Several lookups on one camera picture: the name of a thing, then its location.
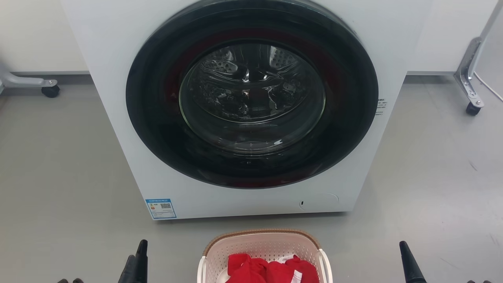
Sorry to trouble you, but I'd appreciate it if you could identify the grey metal stand leg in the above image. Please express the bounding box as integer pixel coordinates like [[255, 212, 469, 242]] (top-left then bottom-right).
[[0, 63, 59, 89], [454, 0, 503, 108]]

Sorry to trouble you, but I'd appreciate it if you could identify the thin white cable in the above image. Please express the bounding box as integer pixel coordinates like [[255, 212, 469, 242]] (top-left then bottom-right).
[[473, 72, 503, 103]]

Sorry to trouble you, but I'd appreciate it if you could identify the white perforated laundry basket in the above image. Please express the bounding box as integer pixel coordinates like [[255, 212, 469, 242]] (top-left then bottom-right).
[[196, 229, 334, 283]]

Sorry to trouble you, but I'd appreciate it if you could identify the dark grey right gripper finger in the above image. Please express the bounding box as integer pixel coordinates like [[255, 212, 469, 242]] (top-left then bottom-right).
[[399, 241, 428, 283]]

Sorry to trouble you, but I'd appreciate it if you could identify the white washer filter cover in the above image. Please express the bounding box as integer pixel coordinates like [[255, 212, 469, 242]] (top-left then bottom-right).
[[298, 191, 340, 211]]

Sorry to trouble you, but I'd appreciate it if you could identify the black round washer door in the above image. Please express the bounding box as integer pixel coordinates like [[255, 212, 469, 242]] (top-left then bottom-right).
[[126, 0, 379, 189]]

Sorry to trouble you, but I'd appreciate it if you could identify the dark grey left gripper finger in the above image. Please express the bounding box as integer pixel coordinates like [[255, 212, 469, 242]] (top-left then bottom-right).
[[117, 255, 137, 283], [135, 239, 149, 283]]

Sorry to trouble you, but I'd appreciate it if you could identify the white front-load washing machine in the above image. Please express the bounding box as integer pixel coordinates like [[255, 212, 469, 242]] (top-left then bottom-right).
[[60, 0, 433, 221]]

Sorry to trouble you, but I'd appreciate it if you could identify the red garment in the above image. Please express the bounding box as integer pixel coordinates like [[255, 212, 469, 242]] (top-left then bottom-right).
[[227, 253, 320, 283]]

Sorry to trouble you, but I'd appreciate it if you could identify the blue energy label sticker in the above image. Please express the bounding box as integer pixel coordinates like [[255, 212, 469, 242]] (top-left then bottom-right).
[[145, 198, 177, 220]]

